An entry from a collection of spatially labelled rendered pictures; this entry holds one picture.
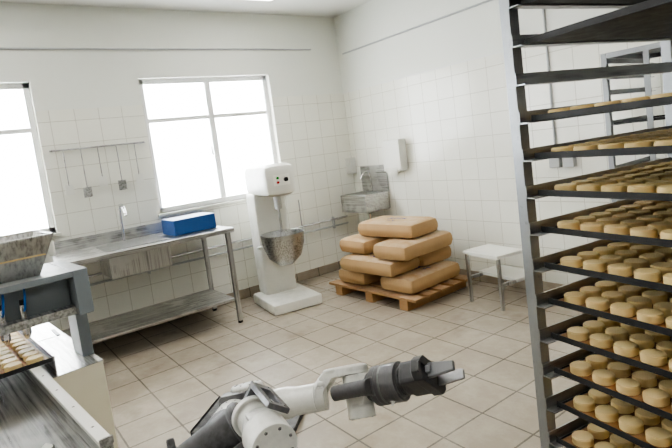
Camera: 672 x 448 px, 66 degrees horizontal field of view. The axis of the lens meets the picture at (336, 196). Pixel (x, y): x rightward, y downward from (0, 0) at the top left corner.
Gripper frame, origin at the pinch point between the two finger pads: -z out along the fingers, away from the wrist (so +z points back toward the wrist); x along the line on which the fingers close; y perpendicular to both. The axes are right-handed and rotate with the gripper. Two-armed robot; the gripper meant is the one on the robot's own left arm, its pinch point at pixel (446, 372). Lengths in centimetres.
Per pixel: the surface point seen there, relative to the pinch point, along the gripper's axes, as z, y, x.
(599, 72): -49, 71, 0
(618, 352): -30.9, 7.4, -22.8
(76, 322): 137, 37, 20
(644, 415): -30.2, -1.1, -38.7
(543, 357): -13.2, 12.2, -28.5
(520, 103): -31, 54, 15
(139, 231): 344, 234, -90
